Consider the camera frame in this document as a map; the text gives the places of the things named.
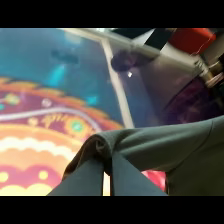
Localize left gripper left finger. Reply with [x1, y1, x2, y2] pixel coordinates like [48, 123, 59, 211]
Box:
[47, 157, 105, 197]

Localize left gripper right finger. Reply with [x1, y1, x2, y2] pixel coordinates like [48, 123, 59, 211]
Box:
[110, 153, 168, 197]

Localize grey garment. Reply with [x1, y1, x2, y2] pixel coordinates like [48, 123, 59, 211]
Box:
[61, 114, 224, 197]

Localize red garment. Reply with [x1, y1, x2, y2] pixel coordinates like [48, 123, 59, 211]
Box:
[167, 28, 218, 55]

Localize silver frame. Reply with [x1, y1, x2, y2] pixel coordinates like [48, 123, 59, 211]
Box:
[63, 28, 224, 88]

